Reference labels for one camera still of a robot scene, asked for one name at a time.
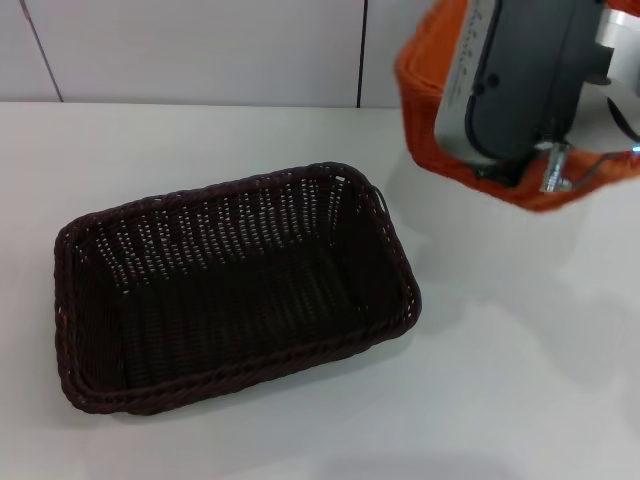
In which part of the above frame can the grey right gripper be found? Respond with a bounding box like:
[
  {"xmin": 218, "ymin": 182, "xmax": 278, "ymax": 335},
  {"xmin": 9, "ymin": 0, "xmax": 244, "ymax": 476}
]
[{"xmin": 432, "ymin": 0, "xmax": 609, "ymax": 194}]

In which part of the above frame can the orange woven plastic basket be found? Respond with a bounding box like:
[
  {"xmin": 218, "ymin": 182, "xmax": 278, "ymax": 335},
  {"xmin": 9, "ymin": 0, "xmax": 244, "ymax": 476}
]
[{"xmin": 393, "ymin": 0, "xmax": 640, "ymax": 217}]

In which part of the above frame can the dark brown woven basket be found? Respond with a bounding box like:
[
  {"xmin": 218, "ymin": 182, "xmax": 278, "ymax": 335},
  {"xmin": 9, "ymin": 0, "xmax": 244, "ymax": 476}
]
[{"xmin": 52, "ymin": 161, "xmax": 422, "ymax": 417}]

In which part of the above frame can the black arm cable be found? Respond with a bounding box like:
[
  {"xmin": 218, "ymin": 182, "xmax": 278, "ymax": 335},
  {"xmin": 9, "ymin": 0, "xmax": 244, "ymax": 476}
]
[{"xmin": 606, "ymin": 96, "xmax": 640, "ymax": 140}]

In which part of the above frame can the dark vertical wall strip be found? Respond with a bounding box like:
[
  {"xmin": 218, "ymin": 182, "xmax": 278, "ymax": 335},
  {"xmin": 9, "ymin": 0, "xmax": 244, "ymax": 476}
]
[{"xmin": 356, "ymin": 0, "xmax": 371, "ymax": 109}]

